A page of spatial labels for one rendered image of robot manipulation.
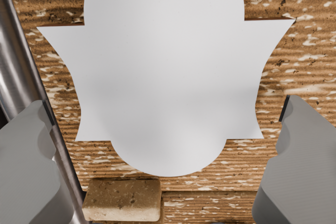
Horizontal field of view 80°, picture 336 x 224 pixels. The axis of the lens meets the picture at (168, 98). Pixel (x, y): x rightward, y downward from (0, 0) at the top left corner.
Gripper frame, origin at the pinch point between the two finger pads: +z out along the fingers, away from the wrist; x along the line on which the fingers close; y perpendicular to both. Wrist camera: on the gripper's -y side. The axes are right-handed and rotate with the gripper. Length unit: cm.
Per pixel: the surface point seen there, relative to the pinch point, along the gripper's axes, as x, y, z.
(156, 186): -1.0, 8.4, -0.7
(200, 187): 2.6, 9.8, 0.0
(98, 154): -5.4, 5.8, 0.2
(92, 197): -5.8, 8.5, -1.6
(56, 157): -10.6, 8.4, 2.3
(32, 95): -10.4, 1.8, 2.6
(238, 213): 6.4, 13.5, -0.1
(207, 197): 3.4, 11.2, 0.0
